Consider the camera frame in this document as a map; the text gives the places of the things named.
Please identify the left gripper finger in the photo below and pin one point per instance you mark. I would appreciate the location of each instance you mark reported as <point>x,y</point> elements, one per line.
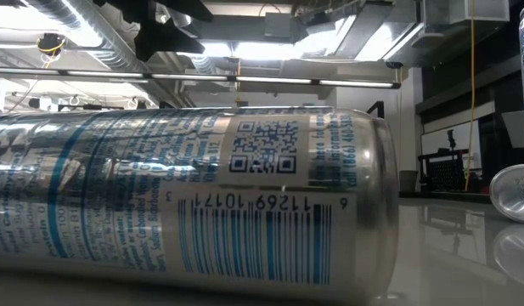
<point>159,40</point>

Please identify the silver white beverage can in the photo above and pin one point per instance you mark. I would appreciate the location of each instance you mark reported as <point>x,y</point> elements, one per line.
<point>510,195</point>

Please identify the gray ceiling box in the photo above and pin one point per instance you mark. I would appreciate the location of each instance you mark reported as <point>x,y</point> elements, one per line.
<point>278,27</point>

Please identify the blue silver Red Bull can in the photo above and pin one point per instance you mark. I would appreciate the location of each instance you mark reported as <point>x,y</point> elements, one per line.
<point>202,170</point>

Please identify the gray bin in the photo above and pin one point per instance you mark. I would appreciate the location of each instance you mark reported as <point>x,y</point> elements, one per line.
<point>409,180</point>

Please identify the white board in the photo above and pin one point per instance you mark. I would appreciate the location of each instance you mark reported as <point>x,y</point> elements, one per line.
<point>431,146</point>

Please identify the gray trapezoid panel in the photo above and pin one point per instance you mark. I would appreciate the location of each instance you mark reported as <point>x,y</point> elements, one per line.
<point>516,127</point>

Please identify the silver spiral ceiling duct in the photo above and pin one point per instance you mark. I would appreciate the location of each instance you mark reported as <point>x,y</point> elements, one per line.
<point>117,51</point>

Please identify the rectangular metal ceiling duct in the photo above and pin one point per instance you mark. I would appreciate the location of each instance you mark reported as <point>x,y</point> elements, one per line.
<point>372,34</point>

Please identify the small ceiling camera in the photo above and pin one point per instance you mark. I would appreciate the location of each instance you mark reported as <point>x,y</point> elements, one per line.
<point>393,65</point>

